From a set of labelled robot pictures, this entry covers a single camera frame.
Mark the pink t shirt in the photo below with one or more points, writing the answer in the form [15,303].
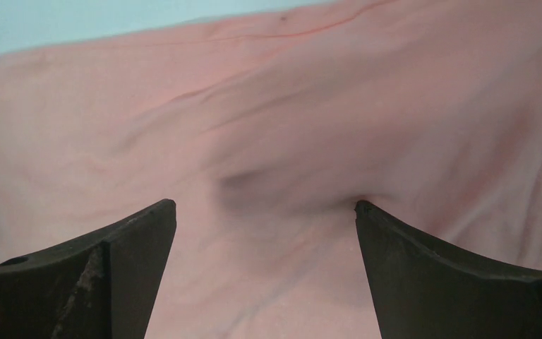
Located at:
[266,130]

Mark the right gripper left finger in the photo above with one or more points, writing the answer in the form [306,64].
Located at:
[102,284]

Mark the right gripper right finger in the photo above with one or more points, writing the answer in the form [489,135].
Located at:
[424,287]

